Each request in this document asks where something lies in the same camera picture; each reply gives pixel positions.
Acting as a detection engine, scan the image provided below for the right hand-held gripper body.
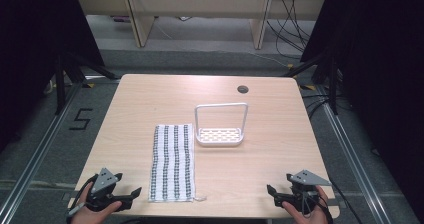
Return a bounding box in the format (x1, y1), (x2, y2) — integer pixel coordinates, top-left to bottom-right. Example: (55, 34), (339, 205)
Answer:
(282, 169), (333, 216)

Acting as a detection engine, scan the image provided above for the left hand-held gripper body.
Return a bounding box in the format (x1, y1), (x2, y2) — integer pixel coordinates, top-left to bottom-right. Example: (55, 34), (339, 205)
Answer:
(85, 167), (132, 213)

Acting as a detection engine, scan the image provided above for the person's right hand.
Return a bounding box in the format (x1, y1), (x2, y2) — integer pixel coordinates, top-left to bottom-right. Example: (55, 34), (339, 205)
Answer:
(281, 185), (332, 224)

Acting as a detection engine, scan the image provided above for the person's left hand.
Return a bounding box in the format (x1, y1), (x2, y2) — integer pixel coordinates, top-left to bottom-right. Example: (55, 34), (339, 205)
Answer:
(68, 182), (123, 224)

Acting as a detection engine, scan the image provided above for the black and white checkered towel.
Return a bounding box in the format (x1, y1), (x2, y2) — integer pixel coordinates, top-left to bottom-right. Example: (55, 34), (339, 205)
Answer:
(147, 123), (208, 204)

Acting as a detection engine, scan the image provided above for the black metal stand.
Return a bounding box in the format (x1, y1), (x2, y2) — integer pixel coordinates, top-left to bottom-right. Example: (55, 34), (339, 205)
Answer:
(283, 52), (348, 117)
(53, 52), (122, 116)

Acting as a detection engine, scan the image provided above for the black curtain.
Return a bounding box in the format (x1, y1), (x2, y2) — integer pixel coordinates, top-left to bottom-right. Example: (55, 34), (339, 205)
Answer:
(0, 0), (106, 153)
(299, 0), (424, 215)

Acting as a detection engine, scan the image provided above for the beige wooden desk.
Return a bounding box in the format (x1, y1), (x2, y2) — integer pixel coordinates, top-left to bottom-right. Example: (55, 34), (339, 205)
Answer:
(73, 0), (328, 50)

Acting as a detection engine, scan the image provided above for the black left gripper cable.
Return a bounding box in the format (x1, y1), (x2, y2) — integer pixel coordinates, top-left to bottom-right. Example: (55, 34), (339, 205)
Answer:
(66, 176), (100, 222)

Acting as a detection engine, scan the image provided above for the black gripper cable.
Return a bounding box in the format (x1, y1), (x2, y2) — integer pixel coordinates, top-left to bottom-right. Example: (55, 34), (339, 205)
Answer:
(66, 176), (100, 222)
(328, 180), (364, 224)

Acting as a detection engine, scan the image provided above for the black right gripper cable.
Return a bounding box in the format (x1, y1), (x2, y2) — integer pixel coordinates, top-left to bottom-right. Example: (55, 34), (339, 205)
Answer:
(328, 180), (364, 224)

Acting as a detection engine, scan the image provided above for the aluminium floor rail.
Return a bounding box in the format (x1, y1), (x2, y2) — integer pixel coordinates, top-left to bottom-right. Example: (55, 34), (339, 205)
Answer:
(0, 80), (84, 224)
(318, 85), (391, 224)

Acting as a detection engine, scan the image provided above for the white rack with handle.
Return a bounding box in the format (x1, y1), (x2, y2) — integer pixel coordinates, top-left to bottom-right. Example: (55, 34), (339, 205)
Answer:
(194, 102), (250, 148)

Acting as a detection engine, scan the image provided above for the bundle of black cables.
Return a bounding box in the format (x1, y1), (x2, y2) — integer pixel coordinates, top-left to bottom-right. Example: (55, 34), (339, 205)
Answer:
(265, 0), (316, 57)

